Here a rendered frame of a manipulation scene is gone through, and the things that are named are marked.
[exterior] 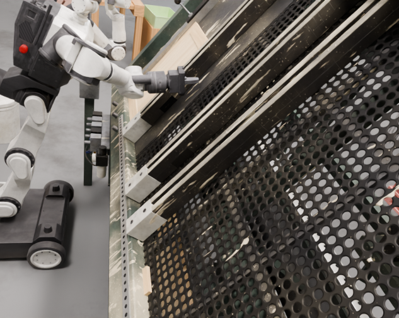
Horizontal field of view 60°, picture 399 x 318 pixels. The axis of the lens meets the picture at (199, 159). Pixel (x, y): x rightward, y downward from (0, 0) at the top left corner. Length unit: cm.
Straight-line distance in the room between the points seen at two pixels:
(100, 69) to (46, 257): 129
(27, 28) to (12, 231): 115
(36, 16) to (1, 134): 173
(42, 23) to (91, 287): 140
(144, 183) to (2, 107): 196
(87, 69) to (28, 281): 139
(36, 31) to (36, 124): 46
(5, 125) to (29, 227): 114
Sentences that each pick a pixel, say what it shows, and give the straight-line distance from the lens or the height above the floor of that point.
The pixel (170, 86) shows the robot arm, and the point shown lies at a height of 124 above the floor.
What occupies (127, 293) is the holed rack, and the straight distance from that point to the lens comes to 109.
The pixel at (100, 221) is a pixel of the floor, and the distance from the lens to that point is 250.
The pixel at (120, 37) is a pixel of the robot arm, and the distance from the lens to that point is 199.
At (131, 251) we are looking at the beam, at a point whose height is 91.
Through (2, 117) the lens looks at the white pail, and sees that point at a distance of 312.
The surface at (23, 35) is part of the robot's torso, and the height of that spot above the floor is 128.
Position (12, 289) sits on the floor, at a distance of 222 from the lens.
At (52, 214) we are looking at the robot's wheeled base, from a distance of 229.
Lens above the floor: 181
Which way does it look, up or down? 34 degrees down
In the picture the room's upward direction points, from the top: 14 degrees clockwise
